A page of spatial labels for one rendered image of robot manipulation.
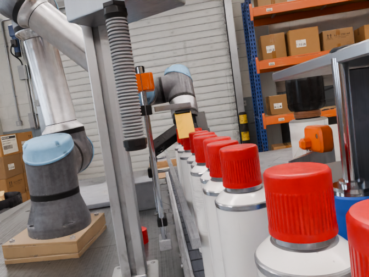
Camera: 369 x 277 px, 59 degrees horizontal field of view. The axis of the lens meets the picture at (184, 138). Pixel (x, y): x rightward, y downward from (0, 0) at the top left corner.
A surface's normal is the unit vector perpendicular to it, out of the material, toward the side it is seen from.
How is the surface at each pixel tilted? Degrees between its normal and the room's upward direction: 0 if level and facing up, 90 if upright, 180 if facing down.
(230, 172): 90
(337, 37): 90
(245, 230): 90
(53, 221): 75
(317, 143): 90
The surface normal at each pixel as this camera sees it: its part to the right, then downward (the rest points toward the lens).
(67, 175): 0.81, -0.01
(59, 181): 0.60, 0.04
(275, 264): -0.64, -0.58
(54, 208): 0.26, -0.22
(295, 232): -0.47, 0.14
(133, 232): 0.09, 0.07
